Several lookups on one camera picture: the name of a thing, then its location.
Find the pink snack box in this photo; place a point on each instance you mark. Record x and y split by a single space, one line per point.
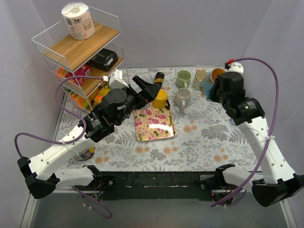
84 70

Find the floral serving tray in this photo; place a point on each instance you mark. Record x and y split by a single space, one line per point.
154 124

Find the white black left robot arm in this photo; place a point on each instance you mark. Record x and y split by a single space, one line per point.
43 173

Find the blue glazed mug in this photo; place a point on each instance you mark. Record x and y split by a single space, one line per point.
207 83

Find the orange snack bag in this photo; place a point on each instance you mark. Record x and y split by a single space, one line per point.
61 73

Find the white wire shelf rack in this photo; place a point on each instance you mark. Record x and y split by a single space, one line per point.
59 49

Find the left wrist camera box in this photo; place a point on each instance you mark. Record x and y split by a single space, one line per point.
115 79

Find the colourful sponge stack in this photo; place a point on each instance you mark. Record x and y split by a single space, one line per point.
82 102

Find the black box on shelf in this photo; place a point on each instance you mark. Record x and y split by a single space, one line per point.
103 60

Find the black cylindrical bottle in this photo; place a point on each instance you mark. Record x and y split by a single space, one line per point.
159 79

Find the blue white drink can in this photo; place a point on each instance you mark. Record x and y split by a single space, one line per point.
232 122

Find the orange yellow sponge pack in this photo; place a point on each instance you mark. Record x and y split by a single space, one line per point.
103 92

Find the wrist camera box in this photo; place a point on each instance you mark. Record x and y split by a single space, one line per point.
232 66
115 79

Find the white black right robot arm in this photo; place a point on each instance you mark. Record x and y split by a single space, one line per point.
278 181

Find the yellow mug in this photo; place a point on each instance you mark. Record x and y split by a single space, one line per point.
161 101

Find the white grey mug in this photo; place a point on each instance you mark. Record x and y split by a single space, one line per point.
182 98

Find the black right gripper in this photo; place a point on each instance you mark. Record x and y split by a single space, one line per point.
214 92

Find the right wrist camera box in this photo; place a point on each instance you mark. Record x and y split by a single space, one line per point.
232 66

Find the light green ceramic mug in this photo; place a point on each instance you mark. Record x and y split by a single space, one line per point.
183 79

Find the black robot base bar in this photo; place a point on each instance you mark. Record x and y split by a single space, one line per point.
148 185

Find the wrapped toilet paper roll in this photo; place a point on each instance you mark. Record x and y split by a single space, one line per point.
78 19

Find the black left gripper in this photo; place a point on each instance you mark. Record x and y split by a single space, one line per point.
138 93

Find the cream mug with black handle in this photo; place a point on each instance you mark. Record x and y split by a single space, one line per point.
199 76

